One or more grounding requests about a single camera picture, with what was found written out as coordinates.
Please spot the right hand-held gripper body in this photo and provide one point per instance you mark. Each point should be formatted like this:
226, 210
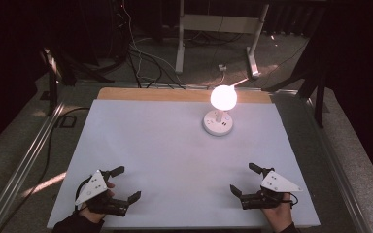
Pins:
277, 183

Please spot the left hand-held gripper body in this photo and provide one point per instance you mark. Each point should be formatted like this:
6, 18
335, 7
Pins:
94, 188

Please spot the person's left hand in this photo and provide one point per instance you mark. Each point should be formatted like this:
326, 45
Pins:
90, 214

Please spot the person's right hand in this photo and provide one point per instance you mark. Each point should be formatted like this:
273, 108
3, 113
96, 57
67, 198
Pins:
279, 216

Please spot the pale blue table mat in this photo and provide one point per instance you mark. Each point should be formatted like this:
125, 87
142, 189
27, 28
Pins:
162, 155

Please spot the round white power socket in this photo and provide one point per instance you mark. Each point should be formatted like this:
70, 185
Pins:
213, 126

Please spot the glowing white globe bulb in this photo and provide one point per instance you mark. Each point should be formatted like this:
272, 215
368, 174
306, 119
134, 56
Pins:
223, 97

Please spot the black metal stand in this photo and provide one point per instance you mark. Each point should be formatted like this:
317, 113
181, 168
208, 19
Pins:
317, 84
52, 84

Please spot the white plug adapter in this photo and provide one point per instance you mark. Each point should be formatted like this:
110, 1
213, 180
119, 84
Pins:
222, 67

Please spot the metal floor rail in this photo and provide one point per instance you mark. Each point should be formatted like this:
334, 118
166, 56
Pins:
26, 161
336, 168

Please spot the black floor outlet frame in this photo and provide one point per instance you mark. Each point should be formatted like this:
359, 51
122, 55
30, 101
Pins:
68, 121

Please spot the white desk frame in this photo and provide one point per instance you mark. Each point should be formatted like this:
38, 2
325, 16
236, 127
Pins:
218, 24

